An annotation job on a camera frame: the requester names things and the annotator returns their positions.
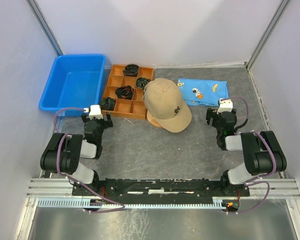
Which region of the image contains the blue astronaut print cloth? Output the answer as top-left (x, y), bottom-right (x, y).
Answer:
top-left (177, 78), bottom-right (229, 107)

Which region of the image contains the wooden hat stand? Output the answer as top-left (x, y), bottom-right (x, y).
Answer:
top-left (146, 111), bottom-right (162, 128)

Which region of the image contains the beige cap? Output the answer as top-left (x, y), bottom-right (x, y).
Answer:
top-left (143, 78), bottom-right (192, 133)

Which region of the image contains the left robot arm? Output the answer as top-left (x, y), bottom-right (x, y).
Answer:
top-left (40, 112), bottom-right (113, 195)

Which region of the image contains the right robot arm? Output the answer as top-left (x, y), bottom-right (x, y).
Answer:
top-left (206, 108), bottom-right (287, 196)

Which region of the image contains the rolled dark green belt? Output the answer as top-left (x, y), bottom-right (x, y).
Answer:
top-left (99, 97), bottom-right (116, 111)

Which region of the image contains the wooden compartment tray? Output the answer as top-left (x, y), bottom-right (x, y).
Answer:
top-left (102, 64), bottom-right (154, 120)

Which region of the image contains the blue plastic bin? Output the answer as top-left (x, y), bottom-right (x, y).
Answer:
top-left (38, 54), bottom-right (106, 114)

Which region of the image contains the rolled black brown belt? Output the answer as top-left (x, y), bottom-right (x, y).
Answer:
top-left (115, 85), bottom-right (134, 100)

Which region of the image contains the rolled green black belt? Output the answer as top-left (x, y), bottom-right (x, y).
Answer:
top-left (135, 77), bottom-right (151, 90)

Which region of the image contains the rolled black belt top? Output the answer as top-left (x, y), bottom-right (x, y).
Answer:
top-left (122, 64), bottom-right (139, 77)

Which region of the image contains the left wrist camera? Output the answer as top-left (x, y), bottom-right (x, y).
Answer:
top-left (84, 104), bottom-right (104, 120)

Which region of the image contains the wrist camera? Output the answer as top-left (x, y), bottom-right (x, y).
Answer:
top-left (84, 104), bottom-right (104, 120)
top-left (217, 98), bottom-right (234, 113)

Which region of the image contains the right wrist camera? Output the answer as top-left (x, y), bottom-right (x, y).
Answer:
top-left (217, 98), bottom-right (234, 113)

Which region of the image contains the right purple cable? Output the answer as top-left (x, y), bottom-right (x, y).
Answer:
top-left (224, 96), bottom-right (278, 215)

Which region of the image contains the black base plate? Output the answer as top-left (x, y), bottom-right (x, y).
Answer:
top-left (71, 177), bottom-right (251, 205)

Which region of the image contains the blue cable duct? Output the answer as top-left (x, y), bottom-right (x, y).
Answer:
top-left (37, 197), bottom-right (227, 209)

